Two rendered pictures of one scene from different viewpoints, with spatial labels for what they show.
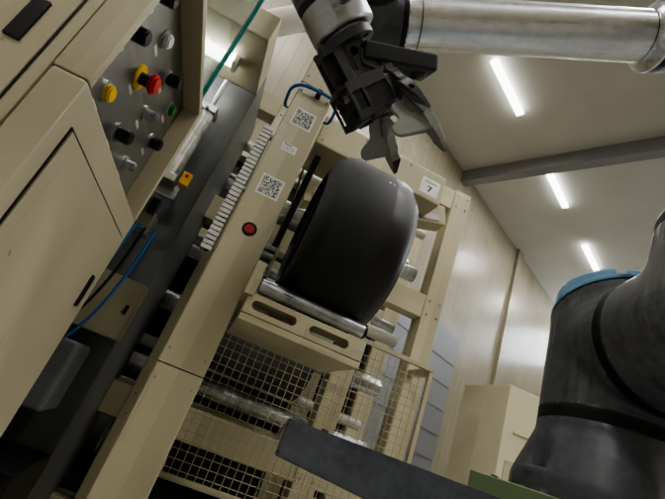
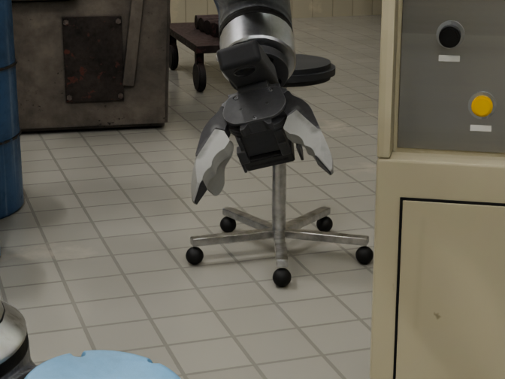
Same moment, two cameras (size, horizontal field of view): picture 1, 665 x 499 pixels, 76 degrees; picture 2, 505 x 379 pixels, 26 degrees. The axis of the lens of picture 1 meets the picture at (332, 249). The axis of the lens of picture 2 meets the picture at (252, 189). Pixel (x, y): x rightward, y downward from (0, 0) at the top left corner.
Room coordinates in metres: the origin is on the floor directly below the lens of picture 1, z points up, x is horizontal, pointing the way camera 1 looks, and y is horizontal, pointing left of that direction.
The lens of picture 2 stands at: (0.92, -1.09, 1.30)
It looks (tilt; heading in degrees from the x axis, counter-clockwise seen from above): 16 degrees down; 113
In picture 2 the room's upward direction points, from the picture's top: straight up
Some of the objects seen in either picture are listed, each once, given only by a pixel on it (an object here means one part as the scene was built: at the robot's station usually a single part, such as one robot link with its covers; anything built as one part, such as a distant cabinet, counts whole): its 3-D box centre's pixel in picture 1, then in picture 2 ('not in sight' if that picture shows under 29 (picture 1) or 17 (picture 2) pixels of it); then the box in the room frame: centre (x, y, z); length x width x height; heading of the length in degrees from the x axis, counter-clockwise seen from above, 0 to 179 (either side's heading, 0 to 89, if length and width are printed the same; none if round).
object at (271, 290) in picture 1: (312, 308); not in sight; (1.19, -0.01, 0.90); 0.35 x 0.05 x 0.05; 100
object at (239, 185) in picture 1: (239, 186); not in sight; (1.22, 0.35, 1.19); 0.05 x 0.04 x 0.48; 10
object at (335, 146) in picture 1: (373, 173); not in sight; (1.65, -0.05, 1.71); 0.61 x 0.25 x 0.15; 100
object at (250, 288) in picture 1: (247, 292); not in sight; (1.30, 0.20, 0.90); 0.40 x 0.03 x 0.10; 10
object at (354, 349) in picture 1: (302, 329); not in sight; (1.19, 0.00, 0.83); 0.36 x 0.09 x 0.06; 100
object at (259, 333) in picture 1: (286, 346); not in sight; (1.33, 0.02, 0.80); 0.37 x 0.36 x 0.02; 10
